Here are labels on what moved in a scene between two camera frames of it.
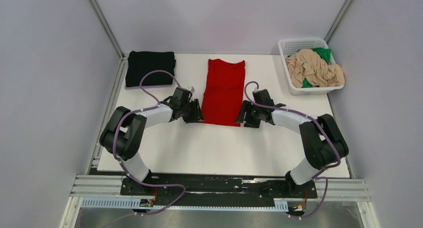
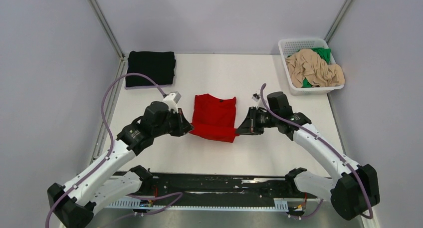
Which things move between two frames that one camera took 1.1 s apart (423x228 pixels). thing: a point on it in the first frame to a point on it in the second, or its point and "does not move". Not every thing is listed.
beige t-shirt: (307, 64) does not move
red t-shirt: (224, 93) to (214, 118)
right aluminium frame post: (340, 15) does not move
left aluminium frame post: (103, 22) does not move
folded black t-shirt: (139, 63) does not move
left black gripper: (197, 114) to (183, 125)
